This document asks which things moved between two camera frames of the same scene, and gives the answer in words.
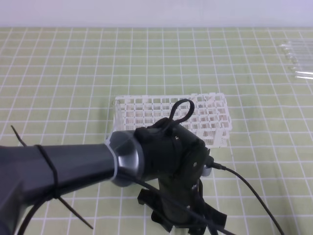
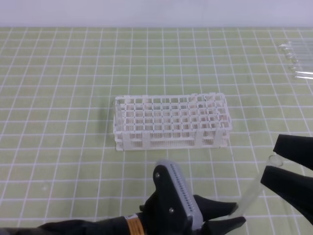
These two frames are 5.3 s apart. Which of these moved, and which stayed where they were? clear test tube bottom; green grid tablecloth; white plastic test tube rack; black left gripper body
Moved: black left gripper body
Stayed: white plastic test tube rack; clear test tube bottom; green grid tablecloth
